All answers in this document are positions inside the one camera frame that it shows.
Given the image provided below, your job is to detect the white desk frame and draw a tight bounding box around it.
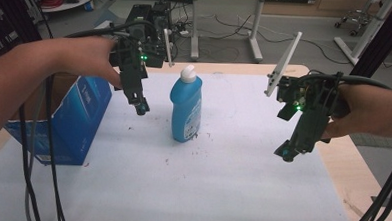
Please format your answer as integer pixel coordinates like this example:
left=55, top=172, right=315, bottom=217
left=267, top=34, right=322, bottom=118
left=175, top=0, right=292, bottom=67

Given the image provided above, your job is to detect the black floor cable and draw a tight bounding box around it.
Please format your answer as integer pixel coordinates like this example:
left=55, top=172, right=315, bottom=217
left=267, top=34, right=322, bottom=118
left=199, top=12, right=354, bottom=66

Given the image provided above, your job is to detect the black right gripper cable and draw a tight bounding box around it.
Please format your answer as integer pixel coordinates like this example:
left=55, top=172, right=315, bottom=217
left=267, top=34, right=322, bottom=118
left=292, top=69, right=392, bottom=221

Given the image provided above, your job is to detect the blue bottle with white cap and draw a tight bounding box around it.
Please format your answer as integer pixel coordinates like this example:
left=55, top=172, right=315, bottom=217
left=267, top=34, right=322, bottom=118
left=167, top=63, right=205, bottom=145

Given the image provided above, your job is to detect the person's left hand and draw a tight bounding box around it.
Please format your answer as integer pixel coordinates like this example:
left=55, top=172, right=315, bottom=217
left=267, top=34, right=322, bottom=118
left=55, top=33, right=125, bottom=91

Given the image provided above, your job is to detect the white foam mat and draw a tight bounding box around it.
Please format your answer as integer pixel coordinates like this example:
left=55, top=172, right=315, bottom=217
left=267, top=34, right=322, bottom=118
left=0, top=63, right=361, bottom=221

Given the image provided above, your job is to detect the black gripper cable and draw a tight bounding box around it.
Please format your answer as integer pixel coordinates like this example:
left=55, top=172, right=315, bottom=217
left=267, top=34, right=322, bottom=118
left=13, top=14, right=157, bottom=221
left=292, top=69, right=392, bottom=221

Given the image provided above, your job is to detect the dark equipment rack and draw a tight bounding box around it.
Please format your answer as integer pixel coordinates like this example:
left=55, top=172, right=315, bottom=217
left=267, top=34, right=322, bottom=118
left=0, top=0, right=47, bottom=64

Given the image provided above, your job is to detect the black pillar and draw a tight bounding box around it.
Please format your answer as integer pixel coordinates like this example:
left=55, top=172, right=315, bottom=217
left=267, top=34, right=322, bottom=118
left=349, top=0, right=392, bottom=81

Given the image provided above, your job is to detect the office chair base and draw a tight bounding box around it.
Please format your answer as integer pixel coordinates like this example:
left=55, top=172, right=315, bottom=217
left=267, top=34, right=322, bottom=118
left=332, top=5, right=374, bottom=38

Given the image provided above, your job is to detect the blue cardboard box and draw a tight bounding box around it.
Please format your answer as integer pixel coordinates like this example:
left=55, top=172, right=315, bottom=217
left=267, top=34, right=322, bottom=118
left=1, top=70, right=114, bottom=169

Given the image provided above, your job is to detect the white metal stand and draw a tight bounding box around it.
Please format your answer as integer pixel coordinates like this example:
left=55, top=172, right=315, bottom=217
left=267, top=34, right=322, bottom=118
left=332, top=0, right=392, bottom=69

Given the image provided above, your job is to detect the person's right hand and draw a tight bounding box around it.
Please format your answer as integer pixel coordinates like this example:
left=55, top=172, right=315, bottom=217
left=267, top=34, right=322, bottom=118
left=322, top=82, right=380, bottom=142

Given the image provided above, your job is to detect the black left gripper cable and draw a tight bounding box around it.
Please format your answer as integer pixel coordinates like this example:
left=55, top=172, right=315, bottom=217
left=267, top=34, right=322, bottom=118
left=13, top=14, right=157, bottom=221

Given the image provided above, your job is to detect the grey left gripper cable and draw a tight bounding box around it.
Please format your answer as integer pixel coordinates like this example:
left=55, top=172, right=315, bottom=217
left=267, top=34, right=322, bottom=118
left=22, top=78, right=49, bottom=221

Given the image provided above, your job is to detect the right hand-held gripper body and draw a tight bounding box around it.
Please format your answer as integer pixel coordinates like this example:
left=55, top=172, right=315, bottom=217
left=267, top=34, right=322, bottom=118
left=261, top=30, right=352, bottom=156

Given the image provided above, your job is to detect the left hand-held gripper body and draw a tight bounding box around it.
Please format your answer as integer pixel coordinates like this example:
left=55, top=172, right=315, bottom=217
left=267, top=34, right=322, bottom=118
left=107, top=26, right=177, bottom=107

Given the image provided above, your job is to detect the black equipment box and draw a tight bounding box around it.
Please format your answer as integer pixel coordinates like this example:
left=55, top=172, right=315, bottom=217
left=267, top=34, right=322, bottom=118
left=124, top=0, right=174, bottom=47

